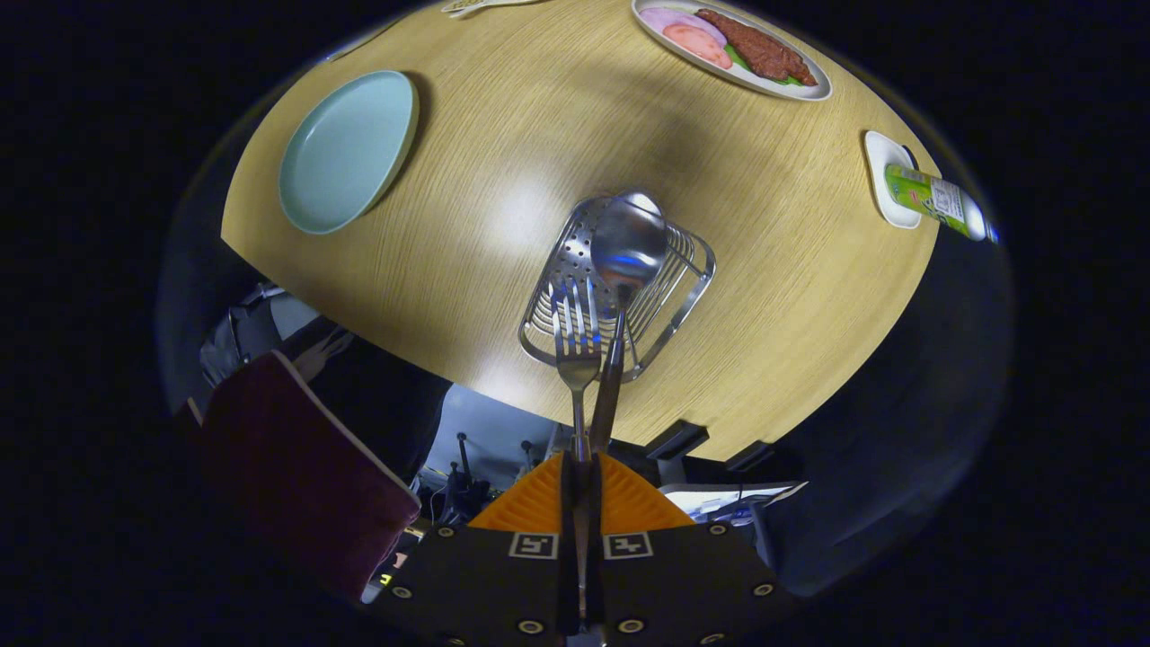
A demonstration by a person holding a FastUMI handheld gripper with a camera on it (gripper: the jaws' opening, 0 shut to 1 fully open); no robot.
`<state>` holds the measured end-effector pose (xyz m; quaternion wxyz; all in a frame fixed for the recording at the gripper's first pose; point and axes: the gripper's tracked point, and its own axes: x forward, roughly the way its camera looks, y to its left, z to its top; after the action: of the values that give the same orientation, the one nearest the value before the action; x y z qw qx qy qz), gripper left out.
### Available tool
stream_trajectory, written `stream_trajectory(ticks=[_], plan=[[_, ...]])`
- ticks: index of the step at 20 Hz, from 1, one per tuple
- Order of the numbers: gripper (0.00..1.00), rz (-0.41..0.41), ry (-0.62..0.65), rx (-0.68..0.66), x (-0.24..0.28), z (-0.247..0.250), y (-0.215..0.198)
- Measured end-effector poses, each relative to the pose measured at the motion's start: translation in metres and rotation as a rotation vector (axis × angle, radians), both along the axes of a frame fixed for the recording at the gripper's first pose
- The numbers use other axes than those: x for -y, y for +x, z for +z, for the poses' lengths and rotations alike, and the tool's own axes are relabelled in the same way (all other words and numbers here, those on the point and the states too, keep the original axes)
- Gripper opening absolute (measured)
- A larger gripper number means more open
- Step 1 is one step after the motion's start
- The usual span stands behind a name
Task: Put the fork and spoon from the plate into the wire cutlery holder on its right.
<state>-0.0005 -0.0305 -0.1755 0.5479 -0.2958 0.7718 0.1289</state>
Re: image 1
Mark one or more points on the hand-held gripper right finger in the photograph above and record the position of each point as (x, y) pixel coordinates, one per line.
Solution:
(599, 584)

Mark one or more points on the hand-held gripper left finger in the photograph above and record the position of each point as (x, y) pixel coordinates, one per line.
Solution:
(563, 584)

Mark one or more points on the metal spoon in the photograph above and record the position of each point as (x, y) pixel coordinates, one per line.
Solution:
(629, 238)

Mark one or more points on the white side table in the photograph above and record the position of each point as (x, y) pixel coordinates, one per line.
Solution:
(719, 499)

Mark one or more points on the black table clamp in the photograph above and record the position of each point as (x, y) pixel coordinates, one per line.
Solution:
(750, 456)
(676, 440)

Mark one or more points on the maroon cushioned chair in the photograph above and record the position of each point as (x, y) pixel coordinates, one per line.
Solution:
(296, 476)

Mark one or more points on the grey bag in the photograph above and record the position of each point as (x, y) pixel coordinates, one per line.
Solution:
(247, 332)

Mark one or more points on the light teal plate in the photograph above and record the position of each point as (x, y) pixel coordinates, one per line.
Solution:
(346, 153)

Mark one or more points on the small white coaster dish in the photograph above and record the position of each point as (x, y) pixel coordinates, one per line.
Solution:
(880, 189)

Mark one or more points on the green label drink bottle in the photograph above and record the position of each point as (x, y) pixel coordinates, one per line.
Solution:
(939, 199)

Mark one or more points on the round beige food plate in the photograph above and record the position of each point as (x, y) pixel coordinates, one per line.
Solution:
(719, 76)

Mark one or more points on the green lettuce leaf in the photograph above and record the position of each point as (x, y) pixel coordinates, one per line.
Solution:
(738, 61)

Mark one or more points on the salmon pink ham slice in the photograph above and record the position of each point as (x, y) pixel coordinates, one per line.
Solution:
(701, 45)

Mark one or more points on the brown steak piece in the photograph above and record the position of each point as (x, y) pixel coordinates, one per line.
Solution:
(764, 49)

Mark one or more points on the pale pink ham slice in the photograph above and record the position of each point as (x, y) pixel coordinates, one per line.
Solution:
(674, 18)

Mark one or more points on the white divided bean dish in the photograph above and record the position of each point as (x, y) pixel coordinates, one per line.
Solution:
(485, 5)

